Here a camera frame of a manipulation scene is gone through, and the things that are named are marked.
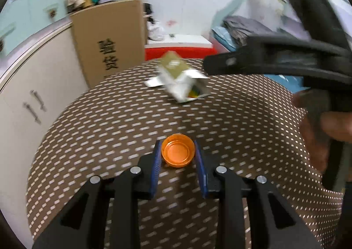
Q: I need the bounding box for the metal cabinet handle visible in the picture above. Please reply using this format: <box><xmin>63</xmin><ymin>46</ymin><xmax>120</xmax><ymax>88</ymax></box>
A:
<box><xmin>30</xmin><ymin>90</ymin><xmax>48</xmax><ymax>112</ymax></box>
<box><xmin>23</xmin><ymin>102</ymin><xmax>42</xmax><ymax>125</ymax></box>

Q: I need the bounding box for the white wardrobe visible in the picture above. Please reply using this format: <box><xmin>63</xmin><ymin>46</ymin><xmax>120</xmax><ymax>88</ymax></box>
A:
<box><xmin>91</xmin><ymin>0</ymin><xmax>249</xmax><ymax>39</ymax></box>

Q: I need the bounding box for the white cabinet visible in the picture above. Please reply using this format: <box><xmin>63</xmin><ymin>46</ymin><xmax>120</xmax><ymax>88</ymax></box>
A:
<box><xmin>0</xmin><ymin>21</ymin><xmax>92</xmax><ymax>240</ymax></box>

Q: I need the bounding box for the pale green cabinet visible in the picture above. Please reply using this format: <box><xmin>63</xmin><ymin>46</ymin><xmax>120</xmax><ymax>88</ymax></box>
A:
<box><xmin>0</xmin><ymin>0</ymin><xmax>72</xmax><ymax>55</ymax></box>

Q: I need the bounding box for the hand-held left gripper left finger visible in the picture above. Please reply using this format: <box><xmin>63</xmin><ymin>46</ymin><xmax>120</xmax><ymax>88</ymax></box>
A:
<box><xmin>32</xmin><ymin>140</ymin><xmax>162</xmax><ymax>249</ymax></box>

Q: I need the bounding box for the black bag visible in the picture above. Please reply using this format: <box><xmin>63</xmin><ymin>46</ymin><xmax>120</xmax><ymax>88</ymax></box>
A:
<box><xmin>143</xmin><ymin>3</ymin><xmax>155</xmax><ymax>23</ymax></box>

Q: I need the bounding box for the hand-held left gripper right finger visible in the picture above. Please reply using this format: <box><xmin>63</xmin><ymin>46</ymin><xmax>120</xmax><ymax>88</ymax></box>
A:
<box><xmin>193</xmin><ymin>140</ymin><xmax>322</xmax><ymax>249</ymax></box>

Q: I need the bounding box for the light blue folded cloth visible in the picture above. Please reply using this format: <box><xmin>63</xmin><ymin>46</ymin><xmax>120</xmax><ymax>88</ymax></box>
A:
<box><xmin>210</xmin><ymin>26</ymin><xmax>237</xmax><ymax>53</ymax></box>

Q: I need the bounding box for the teal printed bed blanket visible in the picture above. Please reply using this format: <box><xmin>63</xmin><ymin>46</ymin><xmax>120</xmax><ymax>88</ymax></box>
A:
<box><xmin>271</xmin><ymin>74</ymin><xmax>306</xmax><ymax>93</ymax></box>

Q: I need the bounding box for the brown cardboard box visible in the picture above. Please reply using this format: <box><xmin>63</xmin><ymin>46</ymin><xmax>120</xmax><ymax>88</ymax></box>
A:
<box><xmin>69</xmin><ymin>0</ymin><xmax>146</xmax><ymax>89</ymax></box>

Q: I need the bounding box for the grey folded blanket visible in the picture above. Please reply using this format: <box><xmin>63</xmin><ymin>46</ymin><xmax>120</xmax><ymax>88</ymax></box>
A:
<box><xmin>222</xmin><ymin>15</ymin><xmax>279</xmax><ymax>46</ymax></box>

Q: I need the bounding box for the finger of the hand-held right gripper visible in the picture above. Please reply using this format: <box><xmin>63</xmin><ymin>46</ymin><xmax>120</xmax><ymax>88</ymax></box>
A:
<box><xmin>203</xmin><ymin>46</ymin><xmax>352</xmax><ymax>86</ymax></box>
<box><xmin>246</xmin><ymin>33</ymin><xmax>352</xmax><ymax>58</ymax></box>

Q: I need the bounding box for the white olive carton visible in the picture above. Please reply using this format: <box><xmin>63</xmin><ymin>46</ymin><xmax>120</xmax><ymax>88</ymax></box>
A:
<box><xmin>145</xmin><ymin>51</ymin><xmax>210</xmax><ymax>104</ymax></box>

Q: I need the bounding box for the red storage box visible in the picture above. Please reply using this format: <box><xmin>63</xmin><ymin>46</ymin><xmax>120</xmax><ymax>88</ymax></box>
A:
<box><xmin>144</xmin><ymin>33</ymin><xmax>218</xmax><ymax>62</ymax></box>

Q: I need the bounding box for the person's right hand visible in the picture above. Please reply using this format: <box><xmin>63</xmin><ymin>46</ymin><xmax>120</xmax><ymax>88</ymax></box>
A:
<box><xmin>292</xmin><ymin>90</ymin><xmax>352</xmax><ymax>176</ymax></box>

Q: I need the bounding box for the brown dotted tablecloth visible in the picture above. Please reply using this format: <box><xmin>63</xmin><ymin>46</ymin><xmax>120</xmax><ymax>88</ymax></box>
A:
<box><xmin>26</xmin><ymin>57</ymin><xmax>345</xmax><ymax>249</ymax></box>

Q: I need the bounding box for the orange bottle cap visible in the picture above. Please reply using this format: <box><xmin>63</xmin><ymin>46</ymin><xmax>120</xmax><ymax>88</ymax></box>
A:
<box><xmin>161</xmin><ymin>134</ymin><xmax>196</xmax><ymax>169</ymax></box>

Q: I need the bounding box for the white plastic bag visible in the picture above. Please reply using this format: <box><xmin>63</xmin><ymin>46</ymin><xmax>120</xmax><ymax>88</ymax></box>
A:
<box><xmin>148</xmin><ymin>20</ymin><xmax>166</xmax><ymax>41</ymax></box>

